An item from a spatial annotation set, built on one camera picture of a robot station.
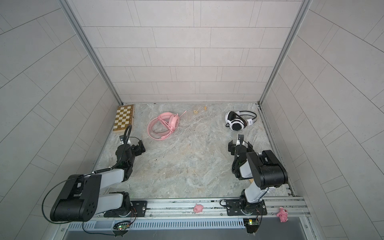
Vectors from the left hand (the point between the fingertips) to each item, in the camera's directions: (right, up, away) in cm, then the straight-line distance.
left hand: (138, 139), depth 90 cm
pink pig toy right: (+76, -31, -22) cm, 85 cm away
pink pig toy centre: (+37, -30, -20) cm, 51 cm away
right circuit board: (+62, -36, -22) cm, 75 cm away
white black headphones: (+62, +11, +6) cm, 63 cm away
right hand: (+63, -1, +3) cm, 63 cm away
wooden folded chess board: (-16, +13, +14) cm, 25 cm away
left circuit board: (+3, -33, -26) cm, 42 cm away
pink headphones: (+10, +6, +12) cm, 17 cm away
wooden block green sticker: (+34, +17, +21) cm, 44 cm away
